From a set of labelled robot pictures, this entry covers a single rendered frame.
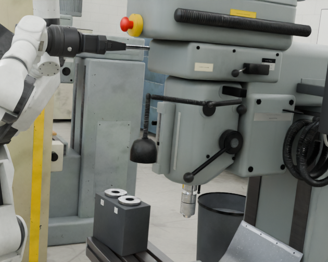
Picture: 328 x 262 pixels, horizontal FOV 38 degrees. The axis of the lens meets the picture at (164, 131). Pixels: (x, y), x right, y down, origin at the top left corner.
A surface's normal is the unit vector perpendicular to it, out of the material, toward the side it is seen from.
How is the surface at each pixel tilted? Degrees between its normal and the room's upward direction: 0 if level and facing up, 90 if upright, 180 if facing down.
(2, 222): 60
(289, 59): 90
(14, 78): 70
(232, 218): 94
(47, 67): 132
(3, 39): 46
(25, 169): 90
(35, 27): 23
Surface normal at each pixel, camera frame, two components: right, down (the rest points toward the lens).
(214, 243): -0.48, 0.18
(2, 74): 0.40, -0.15
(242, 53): 0.49, 0.19
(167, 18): -0.17, 0.16
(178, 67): -0.87, 0.01
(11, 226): 0.72, -0.33
